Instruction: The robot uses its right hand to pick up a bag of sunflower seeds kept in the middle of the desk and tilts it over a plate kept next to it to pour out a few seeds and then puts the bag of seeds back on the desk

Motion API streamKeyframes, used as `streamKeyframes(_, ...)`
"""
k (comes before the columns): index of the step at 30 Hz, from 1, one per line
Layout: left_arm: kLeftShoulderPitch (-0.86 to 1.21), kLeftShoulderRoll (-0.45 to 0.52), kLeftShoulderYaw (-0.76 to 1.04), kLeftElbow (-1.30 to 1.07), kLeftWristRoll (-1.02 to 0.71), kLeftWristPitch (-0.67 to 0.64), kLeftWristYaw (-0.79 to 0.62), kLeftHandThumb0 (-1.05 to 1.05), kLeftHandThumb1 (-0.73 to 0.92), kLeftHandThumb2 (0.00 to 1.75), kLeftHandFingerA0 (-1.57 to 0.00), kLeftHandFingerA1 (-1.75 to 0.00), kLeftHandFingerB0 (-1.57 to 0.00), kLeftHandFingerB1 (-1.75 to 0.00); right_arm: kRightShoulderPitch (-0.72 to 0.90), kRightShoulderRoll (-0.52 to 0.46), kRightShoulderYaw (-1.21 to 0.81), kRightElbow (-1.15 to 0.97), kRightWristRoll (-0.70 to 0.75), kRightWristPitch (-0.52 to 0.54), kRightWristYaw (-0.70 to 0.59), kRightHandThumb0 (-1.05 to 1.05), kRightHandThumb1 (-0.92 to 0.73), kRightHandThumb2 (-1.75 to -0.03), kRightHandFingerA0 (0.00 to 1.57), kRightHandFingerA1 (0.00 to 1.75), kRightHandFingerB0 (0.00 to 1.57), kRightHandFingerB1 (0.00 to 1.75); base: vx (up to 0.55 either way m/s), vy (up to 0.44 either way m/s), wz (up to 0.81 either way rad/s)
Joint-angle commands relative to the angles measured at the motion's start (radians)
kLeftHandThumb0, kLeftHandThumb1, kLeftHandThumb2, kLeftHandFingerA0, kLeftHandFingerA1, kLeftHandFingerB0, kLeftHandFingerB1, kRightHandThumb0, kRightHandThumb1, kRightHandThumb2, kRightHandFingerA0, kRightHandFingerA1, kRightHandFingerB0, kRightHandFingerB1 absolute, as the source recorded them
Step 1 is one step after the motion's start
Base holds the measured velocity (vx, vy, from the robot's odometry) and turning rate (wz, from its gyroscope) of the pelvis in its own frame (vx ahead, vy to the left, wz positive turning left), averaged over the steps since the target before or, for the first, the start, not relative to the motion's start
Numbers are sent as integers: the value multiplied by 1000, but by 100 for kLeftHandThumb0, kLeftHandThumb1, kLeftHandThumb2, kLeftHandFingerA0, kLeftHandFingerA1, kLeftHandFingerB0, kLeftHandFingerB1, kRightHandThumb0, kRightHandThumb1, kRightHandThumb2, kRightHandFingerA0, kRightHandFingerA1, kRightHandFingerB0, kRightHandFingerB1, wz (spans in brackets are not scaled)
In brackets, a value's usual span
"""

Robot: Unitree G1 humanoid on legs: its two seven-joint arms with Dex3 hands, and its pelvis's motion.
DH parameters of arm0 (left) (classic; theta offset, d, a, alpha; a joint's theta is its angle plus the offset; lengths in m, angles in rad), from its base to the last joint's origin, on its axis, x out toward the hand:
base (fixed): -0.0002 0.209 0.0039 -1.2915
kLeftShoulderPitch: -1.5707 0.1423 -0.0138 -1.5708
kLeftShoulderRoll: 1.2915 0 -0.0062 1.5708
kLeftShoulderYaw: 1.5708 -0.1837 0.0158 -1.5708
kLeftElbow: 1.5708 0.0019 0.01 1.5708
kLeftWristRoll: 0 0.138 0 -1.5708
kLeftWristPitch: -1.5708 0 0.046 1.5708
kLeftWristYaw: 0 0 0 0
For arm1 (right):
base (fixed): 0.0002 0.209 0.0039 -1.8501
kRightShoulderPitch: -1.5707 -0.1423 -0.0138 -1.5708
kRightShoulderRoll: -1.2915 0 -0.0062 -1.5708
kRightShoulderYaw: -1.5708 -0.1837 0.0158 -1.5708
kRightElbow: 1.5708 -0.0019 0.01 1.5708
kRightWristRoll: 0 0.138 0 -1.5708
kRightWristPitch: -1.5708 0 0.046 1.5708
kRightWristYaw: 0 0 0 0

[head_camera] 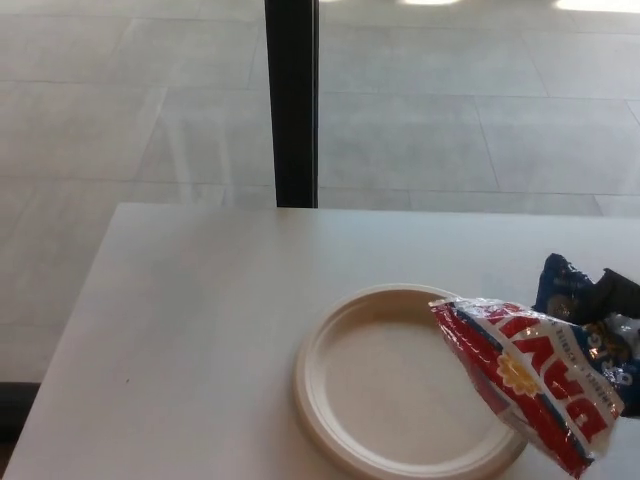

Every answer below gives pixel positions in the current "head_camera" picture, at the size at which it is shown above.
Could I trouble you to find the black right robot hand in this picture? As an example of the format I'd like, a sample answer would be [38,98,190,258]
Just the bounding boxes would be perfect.
[592,267,640,322]

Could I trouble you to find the red white blue seed bag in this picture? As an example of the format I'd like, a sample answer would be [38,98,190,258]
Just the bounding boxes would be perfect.
[428,252,640,478]

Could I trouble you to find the round beige paper plate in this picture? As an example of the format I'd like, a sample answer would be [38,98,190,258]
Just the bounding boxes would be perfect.
[292,283,529,476]

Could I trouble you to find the black vertical window frame post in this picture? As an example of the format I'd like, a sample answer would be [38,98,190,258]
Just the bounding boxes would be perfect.
[264,0,321,209]

